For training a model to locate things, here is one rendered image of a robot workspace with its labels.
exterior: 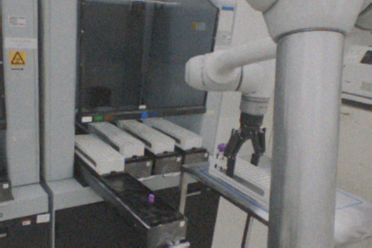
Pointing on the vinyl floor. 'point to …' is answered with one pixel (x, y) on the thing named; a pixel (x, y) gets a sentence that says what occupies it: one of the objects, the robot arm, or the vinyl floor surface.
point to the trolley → (344, 214)
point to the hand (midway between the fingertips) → (242, 168)
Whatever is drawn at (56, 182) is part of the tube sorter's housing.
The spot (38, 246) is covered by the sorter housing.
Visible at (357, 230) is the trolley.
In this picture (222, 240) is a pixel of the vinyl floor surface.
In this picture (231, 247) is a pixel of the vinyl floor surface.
